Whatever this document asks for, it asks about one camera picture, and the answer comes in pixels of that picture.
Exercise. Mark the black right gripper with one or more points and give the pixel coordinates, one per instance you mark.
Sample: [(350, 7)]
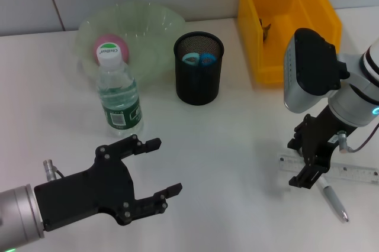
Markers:
[(319, 136)]

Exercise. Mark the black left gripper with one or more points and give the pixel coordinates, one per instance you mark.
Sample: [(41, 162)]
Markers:
[(89, 193)]

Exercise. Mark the clear plastic ruler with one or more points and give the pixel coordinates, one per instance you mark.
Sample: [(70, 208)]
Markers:
[(349, 172)]

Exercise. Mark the clear water bottle green label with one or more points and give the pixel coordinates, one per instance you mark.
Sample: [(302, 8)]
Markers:
[(120, 101)]

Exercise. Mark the blue scissors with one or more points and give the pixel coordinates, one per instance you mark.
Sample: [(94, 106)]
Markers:
[(189, 57)]

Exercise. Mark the pink peach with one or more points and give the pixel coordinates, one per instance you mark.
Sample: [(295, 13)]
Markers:
[(111, 39)]

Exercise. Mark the silver white pen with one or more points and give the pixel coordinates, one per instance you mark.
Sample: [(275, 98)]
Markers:
[(333, 198)]

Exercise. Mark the black mesh pen holder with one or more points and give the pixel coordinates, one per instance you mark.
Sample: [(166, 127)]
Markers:
[(198, 86)]

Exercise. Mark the translucent green plastic fruit plate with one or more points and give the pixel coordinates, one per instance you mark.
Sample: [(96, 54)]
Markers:
[(148, 36)]

